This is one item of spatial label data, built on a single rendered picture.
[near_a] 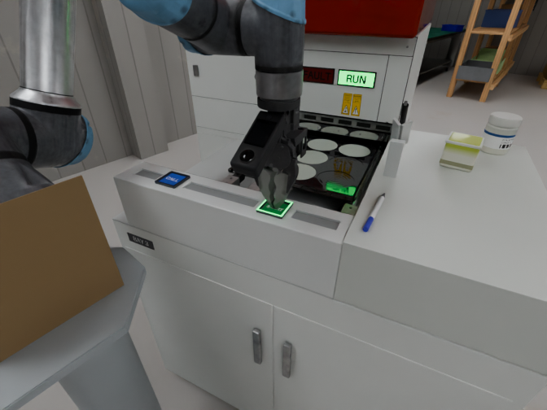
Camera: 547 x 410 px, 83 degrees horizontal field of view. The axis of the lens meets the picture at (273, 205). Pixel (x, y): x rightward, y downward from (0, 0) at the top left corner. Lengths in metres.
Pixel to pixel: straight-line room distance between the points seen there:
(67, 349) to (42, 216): 0.23
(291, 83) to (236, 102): 0.79
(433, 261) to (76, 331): 0.62
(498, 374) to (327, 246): 0.36
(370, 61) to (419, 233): 0.62
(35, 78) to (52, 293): 0.39
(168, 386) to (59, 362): 0.90
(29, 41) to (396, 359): 0.90
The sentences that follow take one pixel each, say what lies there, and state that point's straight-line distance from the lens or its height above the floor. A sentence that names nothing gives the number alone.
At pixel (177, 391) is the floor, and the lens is 1.50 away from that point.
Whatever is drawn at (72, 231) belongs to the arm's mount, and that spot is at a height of 0.99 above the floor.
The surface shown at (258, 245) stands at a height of 0.90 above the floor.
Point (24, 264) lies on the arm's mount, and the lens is 0.62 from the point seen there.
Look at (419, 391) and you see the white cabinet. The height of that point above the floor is 0.65.
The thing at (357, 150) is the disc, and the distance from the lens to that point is 1.06.
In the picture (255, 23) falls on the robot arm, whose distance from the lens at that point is 0.50.
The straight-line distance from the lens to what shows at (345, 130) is 1.12.
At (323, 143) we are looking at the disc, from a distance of 1.09.
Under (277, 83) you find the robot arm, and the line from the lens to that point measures 0.50.
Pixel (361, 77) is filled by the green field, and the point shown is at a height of 1.10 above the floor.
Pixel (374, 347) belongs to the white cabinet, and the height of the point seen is 0.73.
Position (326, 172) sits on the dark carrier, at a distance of 0.89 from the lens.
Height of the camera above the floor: 1.31
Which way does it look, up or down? 34 degrees down
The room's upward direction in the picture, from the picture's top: straight up
